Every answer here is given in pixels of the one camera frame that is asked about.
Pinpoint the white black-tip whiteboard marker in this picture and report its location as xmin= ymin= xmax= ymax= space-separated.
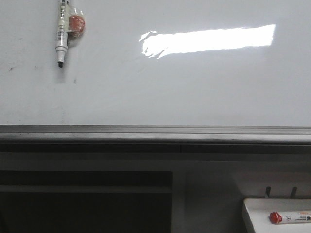
xmin=55 ymin=0 xmax=70 ymax=68

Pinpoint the white whiteboard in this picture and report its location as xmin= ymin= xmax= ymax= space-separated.
xmin=0 ymin=0 xmax=311 ymax=127

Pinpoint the grey aluminium whiteboard ledge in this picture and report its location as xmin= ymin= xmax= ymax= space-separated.
xmin=0 ymin=125 xmax=311 ymax=153

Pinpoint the left black tray hook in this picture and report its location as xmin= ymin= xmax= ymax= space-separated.
xmin=264 ymin=186 xmax=271 ymax=198

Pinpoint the black tray hook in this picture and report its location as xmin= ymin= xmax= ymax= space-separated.
xmin=290 ymin=187 xmax=297 ymax=199
xmin=264 ymin=186 xmax=271 ymax=198

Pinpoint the white plastic marker tray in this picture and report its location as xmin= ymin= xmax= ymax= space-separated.
xmin=242 ymin=198 xmax=311 ymax=233

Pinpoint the red-capped white marker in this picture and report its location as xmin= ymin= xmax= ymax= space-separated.
xmin=269 ymin=211 xmax=311 ymax=224

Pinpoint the right black tray hook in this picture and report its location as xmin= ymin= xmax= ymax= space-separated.
xmin=290 ymin=187 xmax=297 ymax=199

